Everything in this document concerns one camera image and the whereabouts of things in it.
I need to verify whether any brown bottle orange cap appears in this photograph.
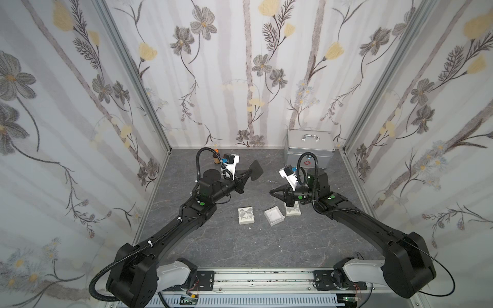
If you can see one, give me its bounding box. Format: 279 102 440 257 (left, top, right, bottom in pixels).
213 149 221 164

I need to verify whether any white bow jewelry box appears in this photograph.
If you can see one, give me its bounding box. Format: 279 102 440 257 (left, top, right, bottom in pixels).
238 207 255 225
264 206 285 227

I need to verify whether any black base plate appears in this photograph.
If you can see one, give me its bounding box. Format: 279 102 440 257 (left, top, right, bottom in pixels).
313 269 368 291
184 270 215 292

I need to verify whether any small green circuit board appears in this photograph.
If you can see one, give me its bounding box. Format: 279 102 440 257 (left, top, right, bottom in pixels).
179 294 199 305

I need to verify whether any white slotted cable duct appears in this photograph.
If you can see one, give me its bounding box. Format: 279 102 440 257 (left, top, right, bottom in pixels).
146 294 345 307

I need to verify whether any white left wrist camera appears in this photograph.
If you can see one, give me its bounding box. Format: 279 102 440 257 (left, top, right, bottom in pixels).
222 153 240 178

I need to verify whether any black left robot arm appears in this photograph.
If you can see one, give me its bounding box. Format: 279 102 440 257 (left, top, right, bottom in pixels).
88 147 263 307

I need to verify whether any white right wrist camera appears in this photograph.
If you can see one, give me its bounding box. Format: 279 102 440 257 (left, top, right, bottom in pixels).
279 165 298 190

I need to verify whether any silver aluminium first aid case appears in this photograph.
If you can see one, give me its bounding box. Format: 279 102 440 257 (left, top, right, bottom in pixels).
284 129 335 169

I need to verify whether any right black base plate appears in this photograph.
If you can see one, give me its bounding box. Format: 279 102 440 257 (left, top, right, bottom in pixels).
313 269 368 291

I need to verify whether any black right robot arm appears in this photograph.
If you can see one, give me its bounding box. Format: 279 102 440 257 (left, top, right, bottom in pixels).
270 152 438 299

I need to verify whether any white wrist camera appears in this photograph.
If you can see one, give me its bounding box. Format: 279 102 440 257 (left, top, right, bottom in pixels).
222 153 240 178
279 165 298 190

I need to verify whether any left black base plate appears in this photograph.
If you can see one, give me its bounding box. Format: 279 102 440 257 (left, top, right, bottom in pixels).
184 270 215 292

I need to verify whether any white jewelry box lid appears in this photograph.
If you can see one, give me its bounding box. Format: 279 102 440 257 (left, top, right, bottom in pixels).
285 201 302 217

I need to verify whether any aluminium mounting rail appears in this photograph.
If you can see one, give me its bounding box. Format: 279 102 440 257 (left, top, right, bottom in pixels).
154 266 429 307

